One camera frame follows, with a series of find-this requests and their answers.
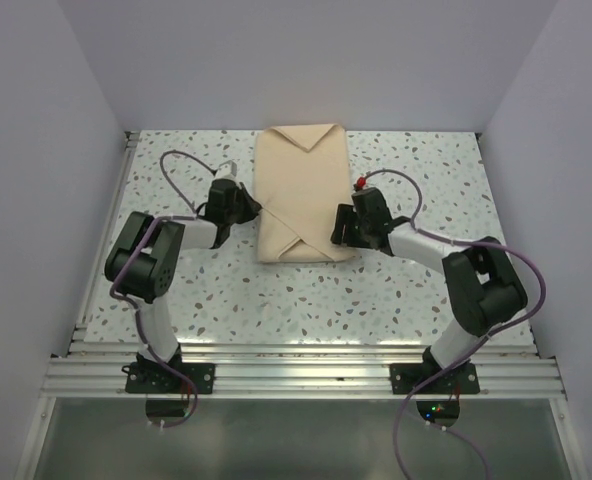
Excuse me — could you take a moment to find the beige cloth wrap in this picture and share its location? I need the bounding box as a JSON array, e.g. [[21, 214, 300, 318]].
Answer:
[[253, 124, 355, 264]]

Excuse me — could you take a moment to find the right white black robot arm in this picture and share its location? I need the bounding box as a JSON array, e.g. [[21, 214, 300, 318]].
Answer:
[[331, 187, 528, 393]]

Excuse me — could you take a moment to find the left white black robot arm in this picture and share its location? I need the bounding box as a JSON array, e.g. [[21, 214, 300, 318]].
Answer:
[[104, 179, 262, 393]]

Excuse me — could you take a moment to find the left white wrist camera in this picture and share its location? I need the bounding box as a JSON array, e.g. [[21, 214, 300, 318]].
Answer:
[[215, 160, 237, 182]]

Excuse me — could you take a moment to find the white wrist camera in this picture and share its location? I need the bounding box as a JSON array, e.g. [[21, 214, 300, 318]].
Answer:
[[215, 160, 237, 182], [353, 176, 367, 192]]

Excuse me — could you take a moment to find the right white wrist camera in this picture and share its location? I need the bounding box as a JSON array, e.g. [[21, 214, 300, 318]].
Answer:
[[353, 176, 367, 192]]

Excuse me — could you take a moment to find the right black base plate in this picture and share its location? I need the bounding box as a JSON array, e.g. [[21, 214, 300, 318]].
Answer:
[[389, 362, 481, 395]]

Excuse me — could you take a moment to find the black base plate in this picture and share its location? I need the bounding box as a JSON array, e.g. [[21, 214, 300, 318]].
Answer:
[[121, 360, 216, 395], [389, 362, 481, 395]]

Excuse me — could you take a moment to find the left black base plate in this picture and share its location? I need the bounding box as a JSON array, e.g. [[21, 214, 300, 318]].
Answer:
[[121, 360, 216, 395]]

